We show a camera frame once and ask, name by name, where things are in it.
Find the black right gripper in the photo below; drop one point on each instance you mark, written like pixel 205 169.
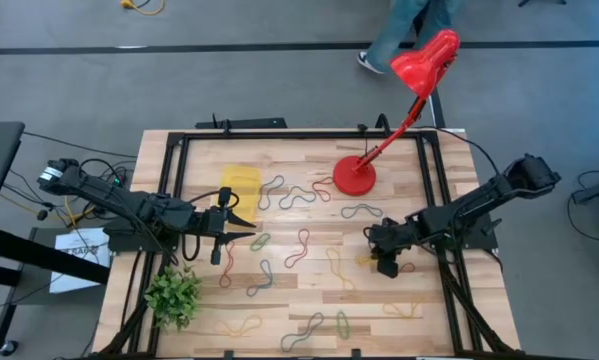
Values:
pixel 391 237

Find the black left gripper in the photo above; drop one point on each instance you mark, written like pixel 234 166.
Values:
pixel 214 222

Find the red rubber band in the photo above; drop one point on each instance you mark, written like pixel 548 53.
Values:
pixel 228 260
pixel 315 186
pixel 408 264
pixel 305 235

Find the yellow rubber band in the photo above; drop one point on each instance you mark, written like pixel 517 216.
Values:
pixel 361 260
pixel 335 267
pixel 394 311
pixel 229 331

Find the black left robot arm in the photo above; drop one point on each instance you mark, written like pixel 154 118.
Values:
pixel 104 192

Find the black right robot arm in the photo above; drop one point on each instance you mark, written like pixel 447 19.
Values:
pixel 479 200

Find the yellow translucent plastic bin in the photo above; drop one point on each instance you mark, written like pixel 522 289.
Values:
pixel 244 180

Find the red desk lamp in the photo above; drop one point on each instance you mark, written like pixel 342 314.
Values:
pixel 354 177

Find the small green artificial plant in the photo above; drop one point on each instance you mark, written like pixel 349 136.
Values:
pixel 174 297

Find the white paper sign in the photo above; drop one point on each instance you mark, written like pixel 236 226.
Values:
pixel 79 245

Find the standing person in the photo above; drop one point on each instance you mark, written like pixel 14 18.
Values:
pixel 394 30

